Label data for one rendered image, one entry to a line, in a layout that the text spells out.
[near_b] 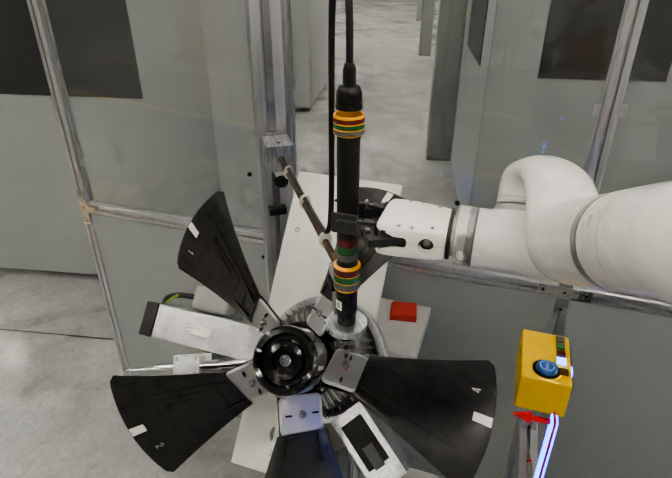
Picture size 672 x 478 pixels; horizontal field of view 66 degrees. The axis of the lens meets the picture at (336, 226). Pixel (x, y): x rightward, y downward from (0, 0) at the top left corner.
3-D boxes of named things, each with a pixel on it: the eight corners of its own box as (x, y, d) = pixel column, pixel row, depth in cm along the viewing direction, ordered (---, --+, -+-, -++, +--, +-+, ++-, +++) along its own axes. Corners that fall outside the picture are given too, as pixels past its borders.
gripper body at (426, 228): (451, 275, 71) (371, 261, 74) (459, 240, 79) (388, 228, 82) (457, 227, 67) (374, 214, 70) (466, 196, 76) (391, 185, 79)
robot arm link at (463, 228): (466, 279, 71) (444, 275, 72) (473, 248, 78) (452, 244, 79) (474, 225, 67) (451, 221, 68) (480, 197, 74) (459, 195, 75)
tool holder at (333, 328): (318, 310, 91) (317, 263, 87) (356, 304, 93) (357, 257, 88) (331, 343, 84) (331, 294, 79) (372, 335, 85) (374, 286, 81)
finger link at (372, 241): (384, 256, 69) (355, 240, 73) (422, 237, 73) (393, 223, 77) (384, 248, 68) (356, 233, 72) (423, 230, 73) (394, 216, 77)
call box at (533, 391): (515, 361, 125) (522, 327, 120) (559, 371, 122) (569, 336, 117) (512, 411, 111) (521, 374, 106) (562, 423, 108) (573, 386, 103)
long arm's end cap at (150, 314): (185, 307, 127) (158, 303, 116) (177, 338, 125) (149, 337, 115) (174, 305, 128) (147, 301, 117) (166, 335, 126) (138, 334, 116)
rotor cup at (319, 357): (269, 325, 104) (242, 322, 92) (339, 317, 101) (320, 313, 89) (274, 401, 100) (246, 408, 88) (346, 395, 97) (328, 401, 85)
